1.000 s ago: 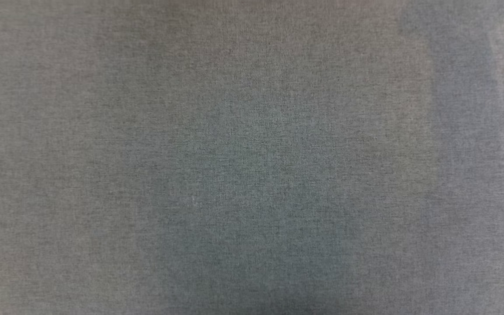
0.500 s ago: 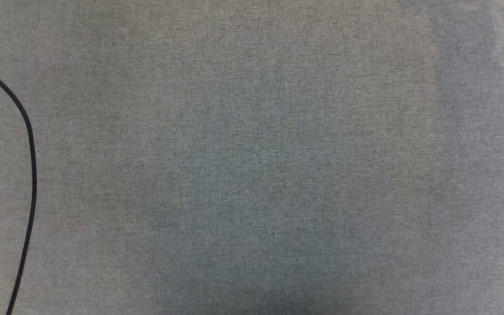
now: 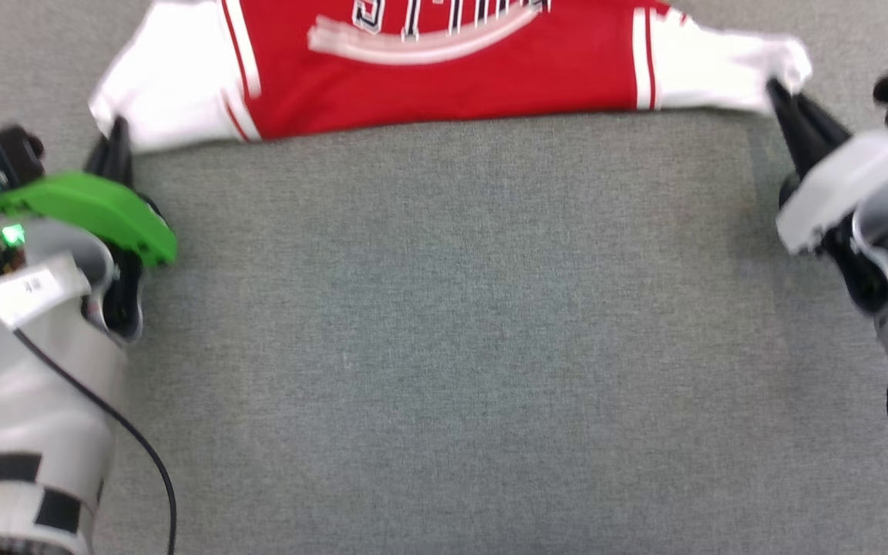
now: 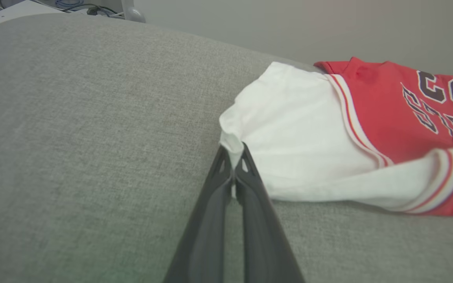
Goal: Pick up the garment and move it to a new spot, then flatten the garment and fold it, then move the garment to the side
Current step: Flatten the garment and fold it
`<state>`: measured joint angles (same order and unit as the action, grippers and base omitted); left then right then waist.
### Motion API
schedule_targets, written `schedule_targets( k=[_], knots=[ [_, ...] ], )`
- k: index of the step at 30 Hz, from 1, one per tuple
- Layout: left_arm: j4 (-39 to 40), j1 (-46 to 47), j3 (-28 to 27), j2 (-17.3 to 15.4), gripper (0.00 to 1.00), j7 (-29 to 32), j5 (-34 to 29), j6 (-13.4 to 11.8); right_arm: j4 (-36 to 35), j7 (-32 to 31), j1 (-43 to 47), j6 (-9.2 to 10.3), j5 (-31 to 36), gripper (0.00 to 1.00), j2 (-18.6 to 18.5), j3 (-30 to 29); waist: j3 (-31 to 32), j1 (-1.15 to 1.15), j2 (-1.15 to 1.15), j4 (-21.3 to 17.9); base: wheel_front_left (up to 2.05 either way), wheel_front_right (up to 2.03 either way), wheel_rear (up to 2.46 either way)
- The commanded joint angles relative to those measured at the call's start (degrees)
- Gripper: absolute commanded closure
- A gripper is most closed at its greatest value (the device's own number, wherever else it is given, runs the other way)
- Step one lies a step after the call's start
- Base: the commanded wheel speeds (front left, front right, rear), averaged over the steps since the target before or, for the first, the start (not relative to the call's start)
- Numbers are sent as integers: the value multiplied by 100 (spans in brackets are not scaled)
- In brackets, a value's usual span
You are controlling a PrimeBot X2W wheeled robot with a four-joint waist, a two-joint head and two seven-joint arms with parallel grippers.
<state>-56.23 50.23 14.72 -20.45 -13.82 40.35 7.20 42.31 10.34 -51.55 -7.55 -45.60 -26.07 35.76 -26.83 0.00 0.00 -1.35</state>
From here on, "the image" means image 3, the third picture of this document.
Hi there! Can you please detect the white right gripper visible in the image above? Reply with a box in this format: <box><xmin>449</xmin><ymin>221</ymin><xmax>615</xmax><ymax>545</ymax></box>
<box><xmin>766</xmin><ymin>77</ymin><xmax>888</xmax><ymax>257</ymax></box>

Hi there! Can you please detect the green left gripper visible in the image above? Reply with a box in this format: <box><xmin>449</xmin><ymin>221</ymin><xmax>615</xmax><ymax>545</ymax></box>
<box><xmin>0</xmin><ymin>116</ymin><xmax>178</xmax><ymax>267</ymax></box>

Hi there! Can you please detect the red and white jersey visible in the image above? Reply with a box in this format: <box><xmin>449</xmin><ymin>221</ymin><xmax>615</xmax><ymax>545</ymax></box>
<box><xmin>89</xmin><ymin>0</ymin><xmax>813</xmax><ymax>152</ymax></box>

